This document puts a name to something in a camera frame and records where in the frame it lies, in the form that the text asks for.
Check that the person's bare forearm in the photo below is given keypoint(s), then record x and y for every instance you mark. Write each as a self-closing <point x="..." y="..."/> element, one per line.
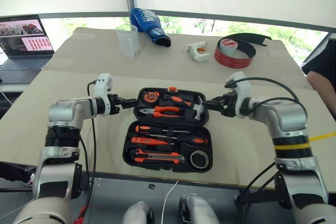
<point x="324" y="90"/>

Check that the black plastic tool case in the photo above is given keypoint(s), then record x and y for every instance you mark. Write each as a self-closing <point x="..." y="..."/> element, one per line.
<point x="202" y="129"/>

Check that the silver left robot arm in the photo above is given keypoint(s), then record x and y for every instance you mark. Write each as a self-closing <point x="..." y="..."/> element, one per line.
<point x="63" y="111"/>

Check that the white plastic clip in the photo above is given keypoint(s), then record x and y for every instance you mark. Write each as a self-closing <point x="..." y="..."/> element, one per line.
<point x="195" y="52"/>

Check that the open grey laptop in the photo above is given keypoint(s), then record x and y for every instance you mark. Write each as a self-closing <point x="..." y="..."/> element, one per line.
<point x="23" y="64"/>

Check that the silver rounded robot leg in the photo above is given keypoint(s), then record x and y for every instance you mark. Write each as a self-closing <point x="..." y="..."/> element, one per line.
<point x="136" y="214"/>
<point x="197" y="211"/>

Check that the beige cardboard sheet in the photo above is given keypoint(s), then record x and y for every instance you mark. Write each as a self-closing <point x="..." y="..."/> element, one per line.
<point x="236" y="150"/>
<point x="168" y="64"/>

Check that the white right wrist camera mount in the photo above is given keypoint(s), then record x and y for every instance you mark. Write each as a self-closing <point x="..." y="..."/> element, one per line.
<point x="244" y="87"/>

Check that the person in black shirt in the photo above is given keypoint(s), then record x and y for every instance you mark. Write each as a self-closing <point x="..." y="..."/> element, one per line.
<point x="325" y="58"/>

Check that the blue printed bag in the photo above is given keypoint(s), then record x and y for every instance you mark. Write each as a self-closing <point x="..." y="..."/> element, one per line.
<point x="149" y="22"/>

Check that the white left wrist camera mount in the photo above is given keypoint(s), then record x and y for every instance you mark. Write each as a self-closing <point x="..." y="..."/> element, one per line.
<point x="102" y="83"/>

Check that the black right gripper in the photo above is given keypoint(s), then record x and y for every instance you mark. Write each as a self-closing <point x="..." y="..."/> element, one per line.
<point x="229" y="104"/>

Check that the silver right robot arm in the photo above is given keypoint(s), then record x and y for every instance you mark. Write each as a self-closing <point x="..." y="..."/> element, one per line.
<point x="286" y="113"/>

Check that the red and black tape roll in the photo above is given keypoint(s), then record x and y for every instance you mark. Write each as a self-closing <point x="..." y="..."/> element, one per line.
<point x="231" y="61"/>

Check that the orange and black tape measure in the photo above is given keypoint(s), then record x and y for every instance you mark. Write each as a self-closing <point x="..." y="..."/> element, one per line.
<point x="151" y="96"/>

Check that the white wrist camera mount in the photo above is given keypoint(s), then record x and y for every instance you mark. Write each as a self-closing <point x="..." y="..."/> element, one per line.
<point x="102" y="83"/>
<point x="244" y="87"/>

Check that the orange and black pliers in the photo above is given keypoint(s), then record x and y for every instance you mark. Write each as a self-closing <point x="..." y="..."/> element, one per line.
<point x="160" y="112"/>

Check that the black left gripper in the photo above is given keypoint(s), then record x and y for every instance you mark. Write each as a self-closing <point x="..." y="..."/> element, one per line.
<point x="114" y="104"/>

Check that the black electrical tape roll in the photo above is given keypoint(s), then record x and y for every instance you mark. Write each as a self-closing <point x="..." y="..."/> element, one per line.
<point x="190" y="159"/>

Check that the clear plastic measuring cup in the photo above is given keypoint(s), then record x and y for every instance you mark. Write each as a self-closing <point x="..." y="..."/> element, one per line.
<point x="127" y="43"/>

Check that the orange and black utility knife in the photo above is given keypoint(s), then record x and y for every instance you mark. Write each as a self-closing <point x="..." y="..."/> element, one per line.
<point x="155" y="156"/>

